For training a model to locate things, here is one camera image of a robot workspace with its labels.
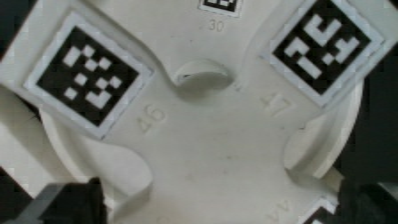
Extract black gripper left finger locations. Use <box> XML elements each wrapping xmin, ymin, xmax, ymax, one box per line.
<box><xmin>11</xmin><ymin>177</ymin><xmax>109</xmax><ymax>224</ymax></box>

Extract white cross-shaped table base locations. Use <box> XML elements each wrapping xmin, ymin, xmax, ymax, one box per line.
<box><xmin>0</xmin><ymin>0</ymin><xmax>398</xmax><ymax>224</ymax></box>

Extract white round table top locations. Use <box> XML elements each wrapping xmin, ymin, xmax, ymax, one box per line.
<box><xmin>0</xmin><ymin>0</ymin><xmax>398</xmax><ymax>214</ymax></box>

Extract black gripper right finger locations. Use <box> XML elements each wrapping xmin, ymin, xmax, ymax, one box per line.
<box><xmin>338</xmin><ymin>180</ymin><xmax>398</xmax><ymax>224</ymax></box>

